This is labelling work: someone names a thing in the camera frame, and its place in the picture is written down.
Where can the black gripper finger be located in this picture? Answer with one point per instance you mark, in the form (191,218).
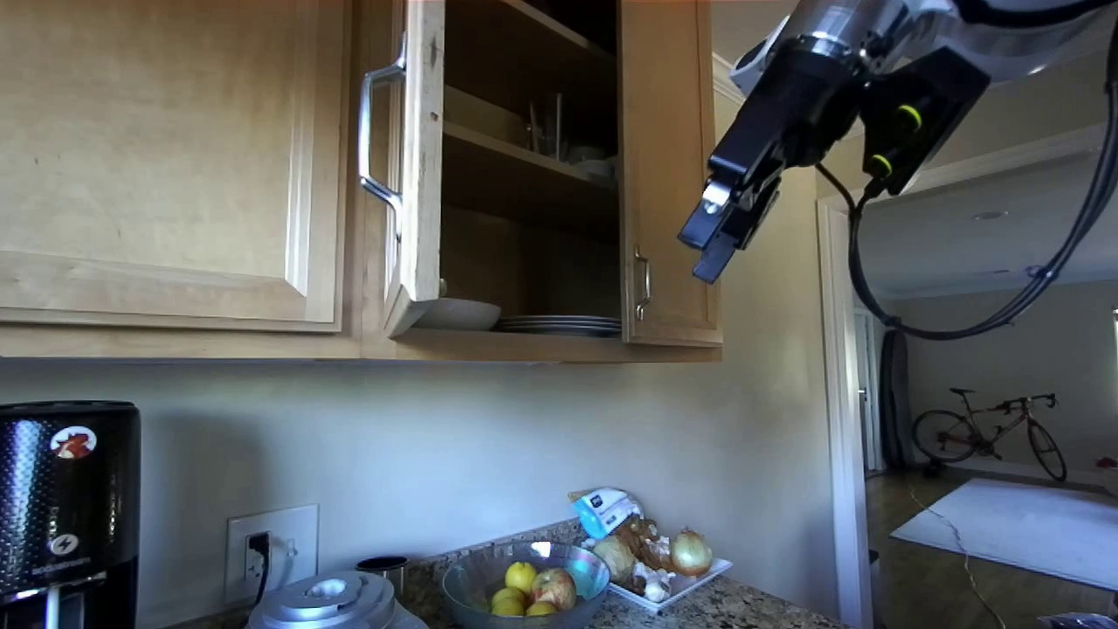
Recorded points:
(749,211)
(709,213)

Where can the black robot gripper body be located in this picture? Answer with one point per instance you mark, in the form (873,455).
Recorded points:
(798,107)

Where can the wooden cabinet door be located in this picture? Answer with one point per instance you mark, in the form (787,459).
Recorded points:
(173,162)
(664,114)
(414,279)

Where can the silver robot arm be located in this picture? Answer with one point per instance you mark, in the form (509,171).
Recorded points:
(1004,38)

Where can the closed wooden cabinet door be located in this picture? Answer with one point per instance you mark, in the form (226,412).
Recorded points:
(173,162)

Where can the black bicycle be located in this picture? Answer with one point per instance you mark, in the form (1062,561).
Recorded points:
(976,430)

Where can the white ceramic bowl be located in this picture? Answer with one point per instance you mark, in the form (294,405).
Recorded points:
(459,314)

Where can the blue white snack bag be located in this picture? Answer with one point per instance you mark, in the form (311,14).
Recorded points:
(604,510)

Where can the yellow onion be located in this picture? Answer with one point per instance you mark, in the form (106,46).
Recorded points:
(689,552)
(616,557)

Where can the clear glass fruit bowl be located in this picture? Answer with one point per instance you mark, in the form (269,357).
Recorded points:
(468,586)

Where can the red yellow apple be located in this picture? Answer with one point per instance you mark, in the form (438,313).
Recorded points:
(555,587)

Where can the yellow lemon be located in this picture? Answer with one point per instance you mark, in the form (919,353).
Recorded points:
(539,609)
(520,576)
(509,601)

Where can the black coffee machine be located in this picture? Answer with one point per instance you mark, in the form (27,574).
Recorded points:
(67,513)

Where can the right door metal handle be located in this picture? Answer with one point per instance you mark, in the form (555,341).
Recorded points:
(642,284)

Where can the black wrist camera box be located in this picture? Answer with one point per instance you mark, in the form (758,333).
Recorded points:
(908,114)

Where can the white wall power outlet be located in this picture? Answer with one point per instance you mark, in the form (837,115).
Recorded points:
(269,550)

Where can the wooden wall cabinet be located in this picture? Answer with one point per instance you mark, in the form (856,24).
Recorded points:
(532,199)

